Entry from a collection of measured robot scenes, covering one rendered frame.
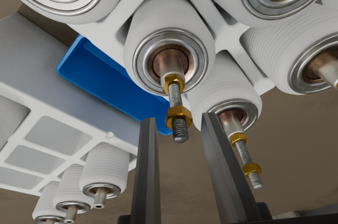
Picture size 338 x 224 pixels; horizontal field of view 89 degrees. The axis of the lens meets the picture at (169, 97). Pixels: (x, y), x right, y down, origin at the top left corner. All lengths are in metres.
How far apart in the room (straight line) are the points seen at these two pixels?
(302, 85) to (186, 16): 0.16
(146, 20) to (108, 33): 0.09
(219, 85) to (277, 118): 0.54
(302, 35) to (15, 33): 0.45
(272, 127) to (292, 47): 0.59
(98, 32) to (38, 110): 0.19
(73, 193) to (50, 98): 0.23
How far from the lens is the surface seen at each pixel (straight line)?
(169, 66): 0.15
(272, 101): 0.67
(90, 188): 0.41
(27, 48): 0.43
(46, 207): 0.60
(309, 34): 0.22
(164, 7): 0.18
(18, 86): 0.36
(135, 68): 0.17
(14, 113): 0.38
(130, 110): 0.42
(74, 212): 0.52
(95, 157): 0.41
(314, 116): 0.84
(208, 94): 0.22
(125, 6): 0.23
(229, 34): 0.26
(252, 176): 0.21
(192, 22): 0.17
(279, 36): 0.24
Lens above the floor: 0.40
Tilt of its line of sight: 49 degrees down
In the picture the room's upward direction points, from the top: 174 degrees clockwise
